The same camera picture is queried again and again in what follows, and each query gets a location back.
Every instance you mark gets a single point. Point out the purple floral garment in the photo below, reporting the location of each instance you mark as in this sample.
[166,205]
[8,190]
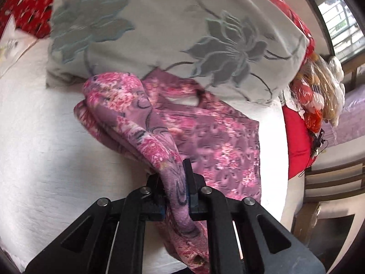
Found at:
[216,148]

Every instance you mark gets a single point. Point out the lilac bed cover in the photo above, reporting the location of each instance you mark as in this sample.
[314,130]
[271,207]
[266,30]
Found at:
[345,125]

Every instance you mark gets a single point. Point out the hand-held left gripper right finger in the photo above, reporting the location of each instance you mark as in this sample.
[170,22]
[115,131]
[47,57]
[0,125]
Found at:
[196,202]

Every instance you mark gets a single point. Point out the black clip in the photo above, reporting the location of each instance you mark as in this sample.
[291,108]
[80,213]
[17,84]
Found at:
[318,139]

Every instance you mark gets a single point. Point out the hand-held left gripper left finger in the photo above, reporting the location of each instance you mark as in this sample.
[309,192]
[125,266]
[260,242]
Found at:
[134,219]

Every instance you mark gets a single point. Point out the wooden furniture frame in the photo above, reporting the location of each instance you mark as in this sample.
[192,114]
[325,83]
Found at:
[330,182]

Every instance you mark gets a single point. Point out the window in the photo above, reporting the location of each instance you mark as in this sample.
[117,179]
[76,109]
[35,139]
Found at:
[339,14]

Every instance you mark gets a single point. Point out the clear bag of toys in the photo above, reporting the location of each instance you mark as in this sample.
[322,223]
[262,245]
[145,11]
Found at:
[322,91]

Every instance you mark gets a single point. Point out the grey floral pillow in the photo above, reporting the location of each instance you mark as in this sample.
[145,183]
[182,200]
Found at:
[159,28]

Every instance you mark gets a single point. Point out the red cushion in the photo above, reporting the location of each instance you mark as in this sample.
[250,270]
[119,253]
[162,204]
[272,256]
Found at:
[296,142]

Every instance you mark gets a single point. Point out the red printed blanket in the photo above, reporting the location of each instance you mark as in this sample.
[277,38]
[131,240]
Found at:
[28,2]

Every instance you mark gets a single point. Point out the white quilted bedspread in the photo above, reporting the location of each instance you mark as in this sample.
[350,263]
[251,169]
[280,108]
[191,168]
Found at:
[42,148]

